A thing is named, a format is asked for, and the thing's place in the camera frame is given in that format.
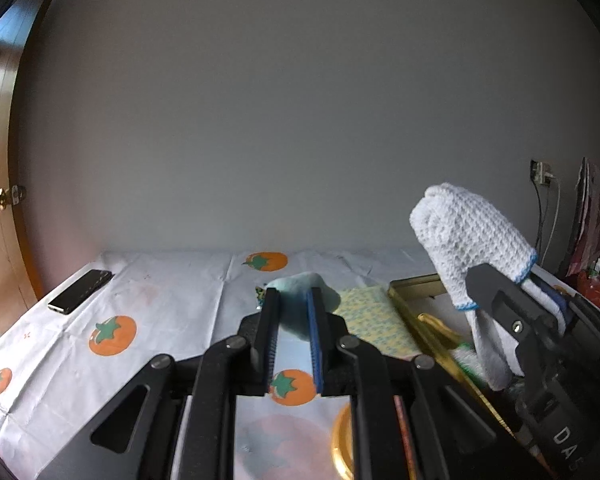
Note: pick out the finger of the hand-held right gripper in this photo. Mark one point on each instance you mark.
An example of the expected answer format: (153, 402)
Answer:
(510, 315)
(562, 302)

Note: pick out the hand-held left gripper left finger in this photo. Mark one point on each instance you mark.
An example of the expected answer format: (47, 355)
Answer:
(270, 345)

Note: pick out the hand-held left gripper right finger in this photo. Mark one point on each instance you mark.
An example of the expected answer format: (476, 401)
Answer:
(316, 345)

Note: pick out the pale teal soft cloth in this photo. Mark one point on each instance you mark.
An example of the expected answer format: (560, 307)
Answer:
(295, 305)

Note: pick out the green white striped fuzzy sock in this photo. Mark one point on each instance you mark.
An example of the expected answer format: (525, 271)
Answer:
(467, 360)

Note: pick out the white knit glove blue trim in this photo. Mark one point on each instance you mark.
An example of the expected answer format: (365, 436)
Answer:
(470, 240)

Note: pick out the rectangular gold tin box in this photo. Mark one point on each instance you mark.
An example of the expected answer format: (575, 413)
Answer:
(410, 284)

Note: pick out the small dark patterned item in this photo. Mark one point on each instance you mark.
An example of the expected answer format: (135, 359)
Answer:
(260, 295)

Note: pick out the floral tissue pack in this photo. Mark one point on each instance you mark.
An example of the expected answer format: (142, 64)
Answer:
(375, 320)

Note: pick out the red patterned bag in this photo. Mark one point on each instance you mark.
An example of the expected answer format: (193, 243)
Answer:
(597, 210)

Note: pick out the white orange-fruit printed tablecloth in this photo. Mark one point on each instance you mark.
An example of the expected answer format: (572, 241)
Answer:
(155, 310)

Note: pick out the black smartphone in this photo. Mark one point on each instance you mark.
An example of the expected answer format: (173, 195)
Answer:
(80, 291)

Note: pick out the wooden door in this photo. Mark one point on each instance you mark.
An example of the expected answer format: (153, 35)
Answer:
(0, 260)

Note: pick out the brass door knob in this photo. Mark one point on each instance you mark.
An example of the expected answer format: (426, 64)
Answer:
(2, 199)

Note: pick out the wall socket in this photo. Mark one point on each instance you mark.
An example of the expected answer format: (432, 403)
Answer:
(542, 171)

